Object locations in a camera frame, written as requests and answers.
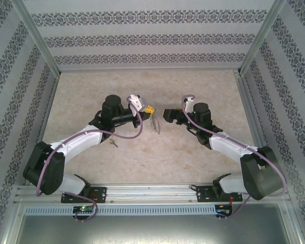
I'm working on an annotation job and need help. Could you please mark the aluminium frame post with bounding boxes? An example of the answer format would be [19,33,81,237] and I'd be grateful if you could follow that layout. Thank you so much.
[14,0,62,76]
[238,0,287,76]

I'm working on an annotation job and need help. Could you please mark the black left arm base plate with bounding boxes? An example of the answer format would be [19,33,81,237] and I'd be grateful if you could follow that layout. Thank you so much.
[60,187,107,204]

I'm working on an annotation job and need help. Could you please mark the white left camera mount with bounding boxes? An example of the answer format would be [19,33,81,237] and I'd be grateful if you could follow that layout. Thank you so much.
[127,94,141,109]

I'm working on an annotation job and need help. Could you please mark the grey slotted cable duct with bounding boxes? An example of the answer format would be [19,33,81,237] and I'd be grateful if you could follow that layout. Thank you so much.
[24,204,217,216]

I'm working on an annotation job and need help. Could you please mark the aluminium table edge rail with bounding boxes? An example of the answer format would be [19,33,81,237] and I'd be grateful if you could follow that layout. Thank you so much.
[233,70,275,150]
[25,72,61,153]

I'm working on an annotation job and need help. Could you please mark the silver keyring with chain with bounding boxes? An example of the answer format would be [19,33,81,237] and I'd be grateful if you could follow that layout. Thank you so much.
[149,113,161,135]

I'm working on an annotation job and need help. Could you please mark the grey sheet metal panel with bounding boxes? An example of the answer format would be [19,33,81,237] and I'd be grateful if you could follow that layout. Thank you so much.
[15,215,300,244]

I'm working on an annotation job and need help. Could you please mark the long aluminium base rail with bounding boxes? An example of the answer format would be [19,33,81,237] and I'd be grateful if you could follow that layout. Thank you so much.
[15,184,292,204]

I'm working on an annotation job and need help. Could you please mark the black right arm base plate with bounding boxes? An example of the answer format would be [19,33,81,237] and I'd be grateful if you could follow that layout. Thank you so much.
[197,187,243,203]

